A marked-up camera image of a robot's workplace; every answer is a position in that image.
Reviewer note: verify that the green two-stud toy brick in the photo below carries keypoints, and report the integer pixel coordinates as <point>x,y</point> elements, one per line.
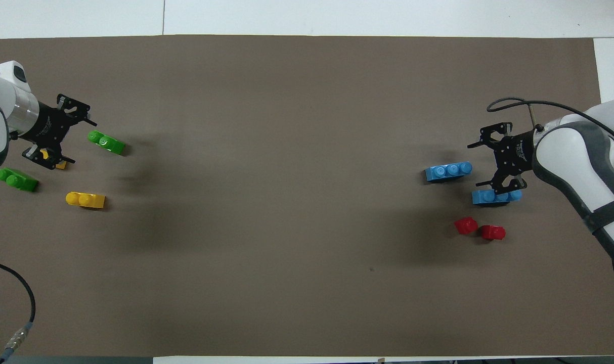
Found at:
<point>17,180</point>
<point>107,143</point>

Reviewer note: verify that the red one-stud toy brick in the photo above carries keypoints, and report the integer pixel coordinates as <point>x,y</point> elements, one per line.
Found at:
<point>493,232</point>
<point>466,225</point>

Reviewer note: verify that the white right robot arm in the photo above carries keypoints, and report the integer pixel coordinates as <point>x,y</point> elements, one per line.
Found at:
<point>580,162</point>

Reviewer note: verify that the brown paper table mat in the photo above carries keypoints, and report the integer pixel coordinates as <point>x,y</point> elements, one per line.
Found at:
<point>307,278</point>

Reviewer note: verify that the blue three-stud toy brick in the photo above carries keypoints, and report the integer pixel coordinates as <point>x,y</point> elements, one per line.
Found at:
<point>484,198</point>
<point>448,171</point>

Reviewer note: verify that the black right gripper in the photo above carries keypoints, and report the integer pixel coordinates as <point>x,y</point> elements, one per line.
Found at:
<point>514,151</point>

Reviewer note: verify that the yellow two-stud toy brick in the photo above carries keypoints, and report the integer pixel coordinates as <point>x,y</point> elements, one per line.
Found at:
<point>60,165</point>
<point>87,200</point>

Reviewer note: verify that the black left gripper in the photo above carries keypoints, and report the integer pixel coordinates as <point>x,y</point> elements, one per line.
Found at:
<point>46,126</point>

